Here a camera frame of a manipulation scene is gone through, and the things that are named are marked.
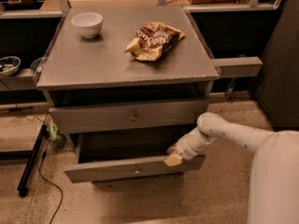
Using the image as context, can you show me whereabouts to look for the black floor cable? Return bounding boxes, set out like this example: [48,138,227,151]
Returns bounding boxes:
[0,77,64,224]

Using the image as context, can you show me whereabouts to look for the grey drawer cabinet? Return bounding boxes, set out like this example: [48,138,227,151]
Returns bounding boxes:
[36,5,221,184]

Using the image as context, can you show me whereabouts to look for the grey side bar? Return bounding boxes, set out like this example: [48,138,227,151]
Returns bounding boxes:
[212,57,263,78]

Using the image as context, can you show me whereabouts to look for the blue patterned bowl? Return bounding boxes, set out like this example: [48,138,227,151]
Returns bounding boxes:
[0,56,21,76]

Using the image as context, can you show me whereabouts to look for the grey side shelf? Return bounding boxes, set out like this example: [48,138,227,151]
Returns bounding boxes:
[0,68,36,91]

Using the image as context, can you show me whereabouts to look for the grey top drawer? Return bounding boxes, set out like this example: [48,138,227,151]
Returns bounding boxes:
[50,98,208,133]

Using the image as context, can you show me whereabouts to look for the brown chip bag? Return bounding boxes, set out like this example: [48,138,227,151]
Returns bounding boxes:
[125,21,185,62]

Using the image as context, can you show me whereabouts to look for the grey drawer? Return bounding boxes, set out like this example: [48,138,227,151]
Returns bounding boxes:
[50,98,208,133]
[64,125,205,183]

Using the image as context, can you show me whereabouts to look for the black metal leg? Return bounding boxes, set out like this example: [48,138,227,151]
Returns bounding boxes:
[17,124,47,198]

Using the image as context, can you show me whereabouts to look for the clear glass cup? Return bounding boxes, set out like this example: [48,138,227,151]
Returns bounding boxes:
[30,57,47,73]

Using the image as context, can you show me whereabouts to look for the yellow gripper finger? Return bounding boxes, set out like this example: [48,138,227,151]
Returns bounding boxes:
[164,153,182,167]
[166,144,177,155]

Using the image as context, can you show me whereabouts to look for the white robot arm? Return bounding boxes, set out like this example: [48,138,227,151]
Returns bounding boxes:
[164,112,299,224]

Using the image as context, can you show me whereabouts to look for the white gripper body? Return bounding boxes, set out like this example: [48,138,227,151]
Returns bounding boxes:
[175,128,209,160]

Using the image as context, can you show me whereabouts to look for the white ceramic bowl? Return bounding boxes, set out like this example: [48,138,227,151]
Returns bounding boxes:
[71,12,104,38]

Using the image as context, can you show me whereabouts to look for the green packet in basket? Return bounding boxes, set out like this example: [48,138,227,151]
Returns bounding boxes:
[48,121,65,146]

